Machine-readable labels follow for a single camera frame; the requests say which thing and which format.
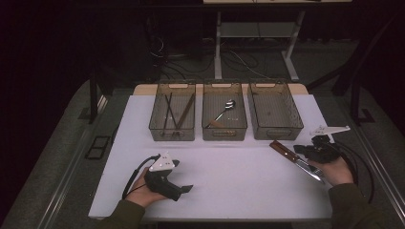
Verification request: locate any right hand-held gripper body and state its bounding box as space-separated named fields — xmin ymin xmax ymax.
xmin=306 ymin=125 xmax=352 ymax=165

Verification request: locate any white metal desk frame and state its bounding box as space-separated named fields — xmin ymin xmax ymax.
xmin=202 ymin=0 xmax=352 ymax=82

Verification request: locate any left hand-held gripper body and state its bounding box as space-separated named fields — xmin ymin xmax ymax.
xmin=144 ymin=152 xmax=183 ymax=202

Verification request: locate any transparent brown storage bin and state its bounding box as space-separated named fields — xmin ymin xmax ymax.
xmin=246 ymin=79 xmax=305 ymax=141
xmin=148 ymin=79 xmax=197 ymax=142
xmin=202 ymin=79 xmax=248 ymax=142

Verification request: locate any brown chopstick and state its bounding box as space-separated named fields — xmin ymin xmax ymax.
xmin=176 ymin=94 xmax=197 ymax=131
xmin=175 ymin=94 xmax=195 ymax=130

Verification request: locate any person's right hand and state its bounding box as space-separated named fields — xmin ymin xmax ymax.
xmin=308 ymin=156 xmax=354 ymax=187

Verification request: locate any black floor cable bundle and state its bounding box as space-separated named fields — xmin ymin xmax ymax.
xmin=151 ymin=34 xmax=218 ymax=81

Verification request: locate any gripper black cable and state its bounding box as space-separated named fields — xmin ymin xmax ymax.
xmin=122 ymin=154 xmax=162 ymax=200
xmin=330 ymin=139 xmax=376 ymax=205

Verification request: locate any white table mat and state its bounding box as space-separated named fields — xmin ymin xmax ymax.
xmin=88 ymin=94 xmax=361 ymax=222

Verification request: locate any white floor cable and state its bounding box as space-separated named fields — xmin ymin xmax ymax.
xmin=227 ymin=49 xmax=272 ymax=80

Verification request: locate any black chopstick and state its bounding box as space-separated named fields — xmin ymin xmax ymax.
xmin=162 ymin=92 xmax=173 ymax=137
xmin=164 ymin=94 xmax=181 ymax=131

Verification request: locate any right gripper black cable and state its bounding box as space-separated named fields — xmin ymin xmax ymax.
xmin=330 ymin=139 xmax=376 ymax=205

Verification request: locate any aluminium rail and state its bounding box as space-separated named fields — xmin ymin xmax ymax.
xmin=335 ymin=94 xmax=405 ymax=223
xmin=36 ymin=94 xmax=110 ymax=229

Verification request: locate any black metal stand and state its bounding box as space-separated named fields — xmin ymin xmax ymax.
xmin=307 ymin=12 xmax=403 ymax=127
xmin=77 ymin=66 xmax=100 ymax=126

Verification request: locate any person's left hand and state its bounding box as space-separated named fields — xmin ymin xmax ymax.
xmin=127 ymin=167 xmax=167 ymax=208

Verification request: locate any metal spoon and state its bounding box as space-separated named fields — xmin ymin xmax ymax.
xmin=205 ymin=99 xmax=237 ymax=129

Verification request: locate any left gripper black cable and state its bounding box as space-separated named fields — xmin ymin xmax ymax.
xmin=122 ymin=154 xmax=162 ymax=200

